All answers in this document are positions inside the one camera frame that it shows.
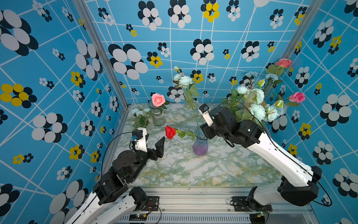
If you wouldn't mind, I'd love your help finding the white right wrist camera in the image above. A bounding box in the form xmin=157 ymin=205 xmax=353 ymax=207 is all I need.
xmin=198 ymin=104 xmax=213 ymax=127

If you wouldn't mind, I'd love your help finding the purple blue glass vase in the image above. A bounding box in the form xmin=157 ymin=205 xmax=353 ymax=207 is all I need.
xmin=193 ymin=127 xmax=208 ymax=156

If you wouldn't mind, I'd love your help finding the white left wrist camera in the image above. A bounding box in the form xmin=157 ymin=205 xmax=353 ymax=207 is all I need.
xmin=130 ymin=127 xmax=148 ymax=153

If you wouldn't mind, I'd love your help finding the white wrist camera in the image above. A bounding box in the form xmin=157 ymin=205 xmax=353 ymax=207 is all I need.
xmin=198 ymin=104 xmax=213 ymax=127
xmin=130 ymin=127 xmax=148 ymax=153

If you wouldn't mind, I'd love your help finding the small green circuit board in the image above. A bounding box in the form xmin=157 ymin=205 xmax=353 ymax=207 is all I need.
xmin=129 ymin=214 xmax=148 ymax=223

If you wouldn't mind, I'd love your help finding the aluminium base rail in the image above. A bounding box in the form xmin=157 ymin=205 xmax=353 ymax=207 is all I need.
xmin=114 ymin=187 xmax=294 ymax=224

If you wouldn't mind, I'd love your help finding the red rose stem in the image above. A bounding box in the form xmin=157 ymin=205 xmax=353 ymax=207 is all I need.
xmin=165 ymin=125 xmax=196 ymax=141

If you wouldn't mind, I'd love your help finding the pink and blue flower bunch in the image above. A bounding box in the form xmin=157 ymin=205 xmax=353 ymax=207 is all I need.
xmin=243 ymin=58 xmax=305 ymax=108

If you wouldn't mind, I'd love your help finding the clear ribbed glass vase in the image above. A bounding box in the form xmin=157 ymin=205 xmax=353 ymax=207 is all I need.
xmin=148 ymin=101 xmax=166 ymax=127

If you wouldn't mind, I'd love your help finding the white blue flower bunch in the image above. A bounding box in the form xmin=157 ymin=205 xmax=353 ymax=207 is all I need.
xmin=222 ymin=74 xmax=285 ymax=124

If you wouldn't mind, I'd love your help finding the white blue flower stem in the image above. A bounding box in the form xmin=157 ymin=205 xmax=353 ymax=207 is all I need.
xmin=173 ymin=66 xmax=199 ymax=128

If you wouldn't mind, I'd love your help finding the pink rose stem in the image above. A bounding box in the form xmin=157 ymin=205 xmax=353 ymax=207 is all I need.
xmin=152 ymin=93 xmax=170 ymax=109

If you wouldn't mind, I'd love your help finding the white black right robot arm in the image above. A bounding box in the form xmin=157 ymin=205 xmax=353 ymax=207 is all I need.
xmin=198 ymin=104 xmax=322 ymax=211

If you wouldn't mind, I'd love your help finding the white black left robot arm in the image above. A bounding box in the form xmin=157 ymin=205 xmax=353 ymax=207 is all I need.
xmin=67 ymin=137 xmax=166 ymax=224

